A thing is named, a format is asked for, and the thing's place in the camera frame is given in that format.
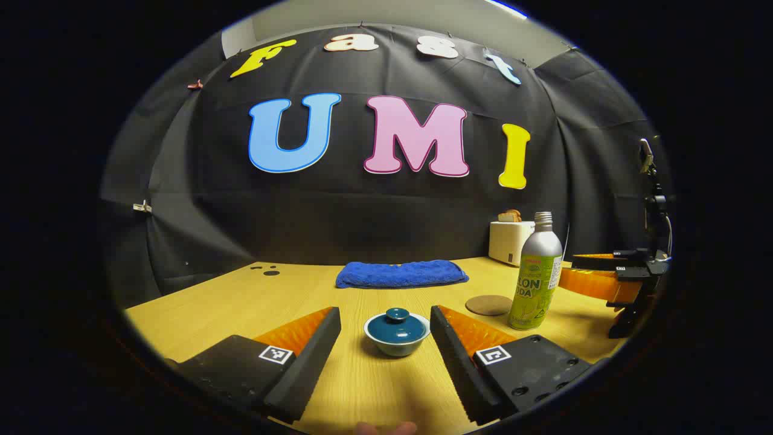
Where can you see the red clip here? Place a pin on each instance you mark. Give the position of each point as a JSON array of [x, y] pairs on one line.
[[194, 85]]

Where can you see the round brown coaster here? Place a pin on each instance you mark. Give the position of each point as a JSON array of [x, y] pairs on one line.
[[486, 305]]

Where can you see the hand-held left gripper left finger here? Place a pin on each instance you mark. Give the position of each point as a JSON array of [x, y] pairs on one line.
[[308, 368]]

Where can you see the silver green water bottle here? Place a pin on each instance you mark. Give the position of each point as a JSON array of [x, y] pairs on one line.
[[537, 272]]

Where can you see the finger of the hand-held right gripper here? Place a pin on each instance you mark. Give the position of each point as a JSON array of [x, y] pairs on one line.
[[595, 261], [598, 285]]

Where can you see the black backdrop cloth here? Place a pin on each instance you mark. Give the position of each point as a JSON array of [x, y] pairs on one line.
[[362, 211]]

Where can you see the white toaster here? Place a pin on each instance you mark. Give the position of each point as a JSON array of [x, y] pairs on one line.
[[507, 241]]

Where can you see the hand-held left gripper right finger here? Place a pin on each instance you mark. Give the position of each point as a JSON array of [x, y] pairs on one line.
[[459, 374]]

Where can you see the metal clip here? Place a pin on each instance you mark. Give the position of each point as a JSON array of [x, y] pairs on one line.
[[142, 207]]

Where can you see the bread slice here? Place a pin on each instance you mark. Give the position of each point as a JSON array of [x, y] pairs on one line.
[[510, 215]]

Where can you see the blue towel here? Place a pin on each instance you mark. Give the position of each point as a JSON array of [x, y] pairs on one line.
[[398, 275]]

